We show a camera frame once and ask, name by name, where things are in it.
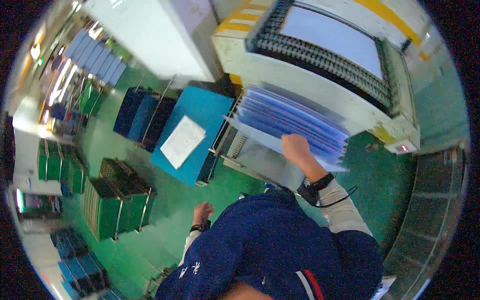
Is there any person's right hand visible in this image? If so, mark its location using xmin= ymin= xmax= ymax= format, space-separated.
xmin=281 ymin=134 xmax=318 ymax=168

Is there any person's left hand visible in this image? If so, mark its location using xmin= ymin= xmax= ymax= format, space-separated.
xmin=193 ymin=202 xmax=214 ymax=226

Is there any stack of blue translucent sheets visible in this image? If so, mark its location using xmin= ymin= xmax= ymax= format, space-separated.
xmin=224 ymin=85 xmax=351 ymax=173

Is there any metal sheet rack cart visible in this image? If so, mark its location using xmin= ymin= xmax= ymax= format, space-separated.
xmin=208 ymin=90 xmax=306 ymax=190

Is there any white paper sheet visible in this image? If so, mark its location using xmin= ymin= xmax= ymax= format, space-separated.
xmin=160 ymin=115 xmax=207 ymax=170

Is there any blue table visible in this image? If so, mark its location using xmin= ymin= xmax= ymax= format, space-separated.
xmin=151 ymin=85 xmax=235 ymax=187

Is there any person's body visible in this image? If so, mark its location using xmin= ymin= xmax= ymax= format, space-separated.
xmin=154 ymin=193 xmax=385 ymax=300

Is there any white conveyor machine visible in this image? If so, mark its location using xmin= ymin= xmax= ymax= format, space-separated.
xmin=211 ymin=0 xmax=421 ymax=155

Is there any cart of green panels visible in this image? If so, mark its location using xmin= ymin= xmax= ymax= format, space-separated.
xmin=81 ymin=157 xmax=157 ymax=242

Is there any rack of dark blue panels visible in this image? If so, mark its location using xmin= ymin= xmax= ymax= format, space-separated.
xmin=113 ymin=75 xmax=180 ymax=153

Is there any rack of green panels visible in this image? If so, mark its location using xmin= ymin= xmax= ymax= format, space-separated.
xmin=37 ymin=138 xmax=89 ymax=196

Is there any white cabinet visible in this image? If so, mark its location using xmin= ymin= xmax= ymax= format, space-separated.
xmin=83 ymin=0 xmax=216 ymax=89

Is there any row of light blue panels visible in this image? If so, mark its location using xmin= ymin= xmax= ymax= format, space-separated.
xmin=63 ymin=28 xmax=128 ymax=88

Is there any grey conveyor rail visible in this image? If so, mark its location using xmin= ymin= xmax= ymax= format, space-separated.
xmin=380 ymin=144 xmax=469 ymax=300

